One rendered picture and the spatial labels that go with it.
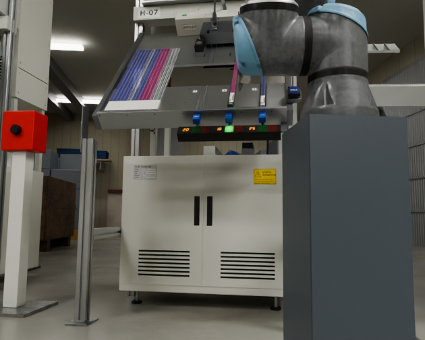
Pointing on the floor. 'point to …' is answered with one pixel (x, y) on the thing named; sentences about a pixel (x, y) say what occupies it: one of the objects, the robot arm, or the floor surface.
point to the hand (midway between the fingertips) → (257, 82)
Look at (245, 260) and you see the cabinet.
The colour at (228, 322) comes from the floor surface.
